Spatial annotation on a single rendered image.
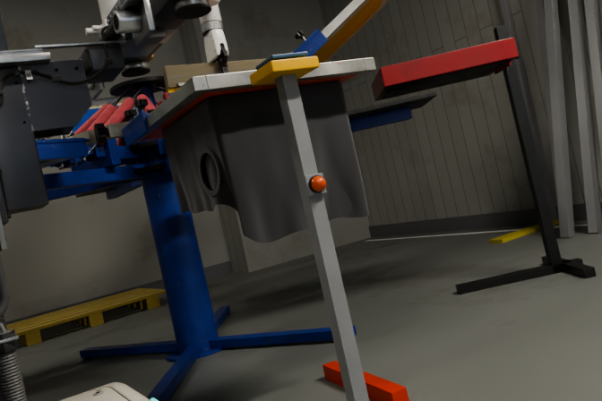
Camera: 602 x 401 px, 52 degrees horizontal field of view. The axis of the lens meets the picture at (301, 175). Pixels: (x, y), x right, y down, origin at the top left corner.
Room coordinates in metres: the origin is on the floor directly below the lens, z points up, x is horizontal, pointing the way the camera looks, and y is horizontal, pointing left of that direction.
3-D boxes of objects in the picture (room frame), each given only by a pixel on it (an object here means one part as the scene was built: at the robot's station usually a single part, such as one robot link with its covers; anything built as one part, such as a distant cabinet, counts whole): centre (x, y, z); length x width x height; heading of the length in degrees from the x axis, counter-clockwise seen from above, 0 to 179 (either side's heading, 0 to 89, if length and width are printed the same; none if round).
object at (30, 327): (4.93, 1.94, 0.06); 1.22 x 0.84 x 0.11; 121
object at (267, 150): (1.80, 0.01, 0.74); 0.45 x 0.03 x 0.43; 119
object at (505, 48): (2.95, -0.76, 1.06); 0.61 x 0.46 x 0.12; 89
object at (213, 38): (2.11, 0.19, 1.20); 0.10 x 0.08 x 0.11; 29
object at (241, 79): (2.05, 0.15, 0.97); 0.79 x 0.58 x 0.04; 29
